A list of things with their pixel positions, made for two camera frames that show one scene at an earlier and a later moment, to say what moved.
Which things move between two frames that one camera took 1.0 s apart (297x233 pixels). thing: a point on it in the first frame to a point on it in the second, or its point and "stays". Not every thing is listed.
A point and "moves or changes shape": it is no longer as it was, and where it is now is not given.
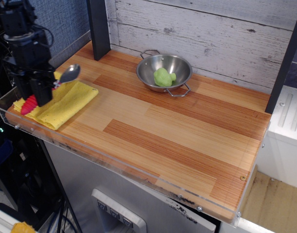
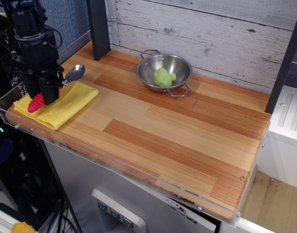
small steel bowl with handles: x=152 y=60 stays
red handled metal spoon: x=70 y=74 moves or changes shape
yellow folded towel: x=67 y=99 stays
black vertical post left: x=99 y=28 stays
